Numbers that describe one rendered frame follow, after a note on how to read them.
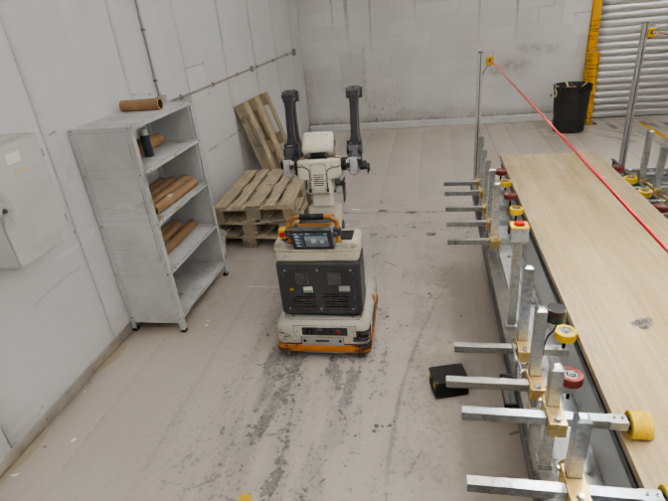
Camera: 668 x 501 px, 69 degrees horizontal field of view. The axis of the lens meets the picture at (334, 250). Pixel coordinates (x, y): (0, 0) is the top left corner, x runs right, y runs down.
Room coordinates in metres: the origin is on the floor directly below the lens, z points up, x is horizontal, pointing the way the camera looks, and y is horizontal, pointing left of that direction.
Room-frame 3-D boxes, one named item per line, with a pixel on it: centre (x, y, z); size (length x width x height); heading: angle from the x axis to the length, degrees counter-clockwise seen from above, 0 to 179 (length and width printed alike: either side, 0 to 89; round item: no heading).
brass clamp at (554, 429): (1.07, -0.61, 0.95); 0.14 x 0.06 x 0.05; 167
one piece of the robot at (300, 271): (2.85, 0.09, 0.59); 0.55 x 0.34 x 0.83; 79
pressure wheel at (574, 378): (1.28, -0.76, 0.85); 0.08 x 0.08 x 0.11
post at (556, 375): (1.10, -0.61, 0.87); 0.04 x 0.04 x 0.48; 77
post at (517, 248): (1.84, -0.78, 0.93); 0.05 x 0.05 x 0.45; 77
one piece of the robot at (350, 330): (2.62, 0.11, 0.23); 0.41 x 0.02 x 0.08; 79
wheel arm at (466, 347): (1.56, -0.66, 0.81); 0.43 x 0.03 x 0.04; 77
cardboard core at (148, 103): (3.69, 1.28, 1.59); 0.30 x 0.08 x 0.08; 77
